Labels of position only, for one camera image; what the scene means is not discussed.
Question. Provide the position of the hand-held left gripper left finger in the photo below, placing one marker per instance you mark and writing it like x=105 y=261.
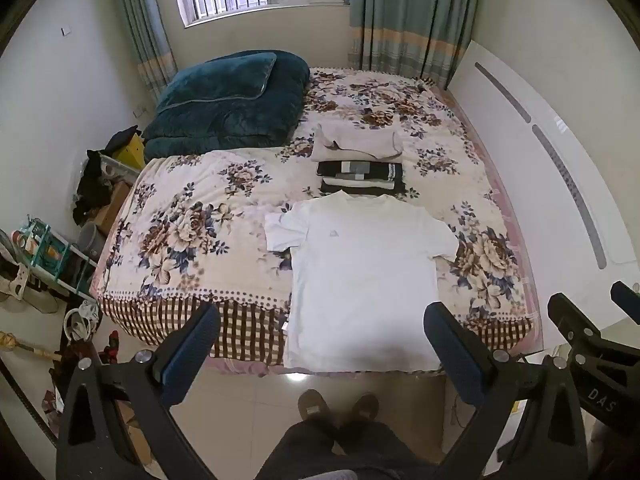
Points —
x=192 y=347

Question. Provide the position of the grey bucket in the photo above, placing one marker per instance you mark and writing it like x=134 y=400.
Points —
x=90 y=242

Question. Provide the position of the person's shoe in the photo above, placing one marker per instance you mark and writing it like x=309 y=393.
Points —
x=312 y=407
x=365 y=407

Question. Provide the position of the white plastic crate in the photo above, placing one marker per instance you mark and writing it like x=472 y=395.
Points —
x=117 y=167

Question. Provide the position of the white t-shirt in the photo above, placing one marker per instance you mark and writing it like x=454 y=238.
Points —
x=360 y=280

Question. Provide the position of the wide teal striped curtain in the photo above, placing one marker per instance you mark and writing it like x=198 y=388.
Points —
x=410 y=20

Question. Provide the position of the white floor fan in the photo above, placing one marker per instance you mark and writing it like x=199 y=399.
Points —
x=17 y=280

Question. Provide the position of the wall socket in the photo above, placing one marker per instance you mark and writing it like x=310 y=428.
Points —
x=140 y=110

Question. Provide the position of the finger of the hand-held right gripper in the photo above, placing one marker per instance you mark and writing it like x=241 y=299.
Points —
x=627 y=297
x=570 y=317

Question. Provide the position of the person's right shoe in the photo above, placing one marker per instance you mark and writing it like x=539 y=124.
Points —
x=365 y=407

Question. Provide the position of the teal folded quilt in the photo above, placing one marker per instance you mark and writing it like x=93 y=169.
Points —
x=230 y=115

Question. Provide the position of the narrow teal striped curtain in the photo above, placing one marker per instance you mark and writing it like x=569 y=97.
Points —
x=147 y=35

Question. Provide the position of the white headboard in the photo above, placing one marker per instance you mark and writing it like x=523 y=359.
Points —
x=555 y=175

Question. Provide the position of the beige folded garment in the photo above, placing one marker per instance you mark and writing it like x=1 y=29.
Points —
x=357 y=145

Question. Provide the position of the pile of black clothes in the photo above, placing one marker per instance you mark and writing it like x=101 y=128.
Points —
x=92 y=190

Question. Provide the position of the cardboard box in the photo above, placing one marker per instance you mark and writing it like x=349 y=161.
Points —
x=112 y=205

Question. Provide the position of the teal pillow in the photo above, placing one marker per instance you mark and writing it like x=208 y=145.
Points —
x=215 y=82

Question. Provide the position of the black striped folded garment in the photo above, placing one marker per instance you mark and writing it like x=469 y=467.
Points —
x=360 y=174

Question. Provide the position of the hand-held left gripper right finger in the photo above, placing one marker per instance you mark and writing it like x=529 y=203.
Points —
x=452 y=347

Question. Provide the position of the yellow box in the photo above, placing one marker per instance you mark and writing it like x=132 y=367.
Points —
x=132 y=155

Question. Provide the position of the black garment on box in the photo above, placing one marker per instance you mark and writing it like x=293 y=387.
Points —
x=120 y=139

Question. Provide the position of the person's legs dark trousers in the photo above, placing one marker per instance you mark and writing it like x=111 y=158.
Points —
x=345 y=450

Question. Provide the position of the bed with floral sheet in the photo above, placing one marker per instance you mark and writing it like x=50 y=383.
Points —
x=200 y=220

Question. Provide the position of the person's left shoe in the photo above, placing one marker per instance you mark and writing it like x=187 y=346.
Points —
x=312 y=407

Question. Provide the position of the teal storage rack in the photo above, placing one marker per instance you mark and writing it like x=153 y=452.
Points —
x=55 y=255

